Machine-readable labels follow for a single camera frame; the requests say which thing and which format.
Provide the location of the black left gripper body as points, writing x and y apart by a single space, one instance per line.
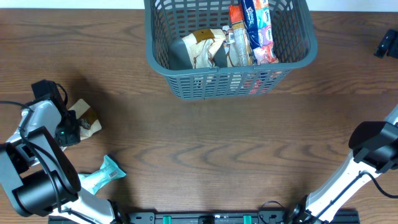
69 129

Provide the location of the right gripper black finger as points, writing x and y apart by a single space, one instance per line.
392 49
382 48

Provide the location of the teal snack packet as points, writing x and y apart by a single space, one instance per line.
108 172

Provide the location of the grey plastic lattice basket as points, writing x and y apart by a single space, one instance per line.
167 22

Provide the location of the blue tissue pack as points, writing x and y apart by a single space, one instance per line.
257 19

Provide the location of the orange cracker tube pack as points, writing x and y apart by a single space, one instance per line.
241 37

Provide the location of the beige mushroom pouch brown label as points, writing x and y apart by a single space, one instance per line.
232 56

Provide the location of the beige snack bag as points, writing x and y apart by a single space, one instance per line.
202 45

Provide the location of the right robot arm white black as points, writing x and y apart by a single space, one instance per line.
373 151

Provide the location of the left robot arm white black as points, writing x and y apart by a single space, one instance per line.
37 176

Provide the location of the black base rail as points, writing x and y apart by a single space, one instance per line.
264 215

